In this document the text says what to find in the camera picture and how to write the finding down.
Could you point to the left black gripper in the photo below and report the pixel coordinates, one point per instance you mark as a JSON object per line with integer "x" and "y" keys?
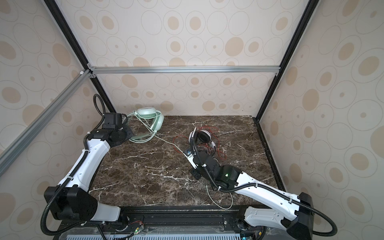
{"x": 130, "y": 135}

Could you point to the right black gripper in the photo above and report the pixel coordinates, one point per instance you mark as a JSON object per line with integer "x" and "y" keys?
{"x": 195, "y": 175}

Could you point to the white black red headphones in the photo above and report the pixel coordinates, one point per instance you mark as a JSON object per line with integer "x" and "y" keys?
{"x": 203, "y": 136}

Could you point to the mint green headphones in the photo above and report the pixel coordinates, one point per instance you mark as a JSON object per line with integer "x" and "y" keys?
{"x": 152, "y": 120}

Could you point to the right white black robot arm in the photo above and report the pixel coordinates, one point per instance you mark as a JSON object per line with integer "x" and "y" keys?
{"x": 290, "y": 212}

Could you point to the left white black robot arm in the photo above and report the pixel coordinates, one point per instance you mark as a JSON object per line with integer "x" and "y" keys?
{"x": 70, "y": 199}

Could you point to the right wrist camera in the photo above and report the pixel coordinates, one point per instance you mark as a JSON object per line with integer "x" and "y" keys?
{"x": 190, "y": 157}

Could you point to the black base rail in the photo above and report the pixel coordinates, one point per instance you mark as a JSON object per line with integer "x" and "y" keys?
{"x": 180, "y": 222}

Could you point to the horizontal aluminium rail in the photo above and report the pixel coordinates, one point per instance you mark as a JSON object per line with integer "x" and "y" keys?
{"x": 185, "y": 70}

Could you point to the left diagonal aluminium rail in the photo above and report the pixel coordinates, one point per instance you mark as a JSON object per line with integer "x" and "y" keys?
{"x": 26, "y": 137}

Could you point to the left black frame post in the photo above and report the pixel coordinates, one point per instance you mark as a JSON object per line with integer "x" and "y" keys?
{"x": 66, "y": 30}

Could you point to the black frame post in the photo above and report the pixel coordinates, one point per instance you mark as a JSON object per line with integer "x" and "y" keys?
{"x": 66, "y": 30}
{"x": 302, "y": 25}

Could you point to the right black frame post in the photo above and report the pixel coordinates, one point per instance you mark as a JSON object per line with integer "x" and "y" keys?
{"x": 302, "y": 25}

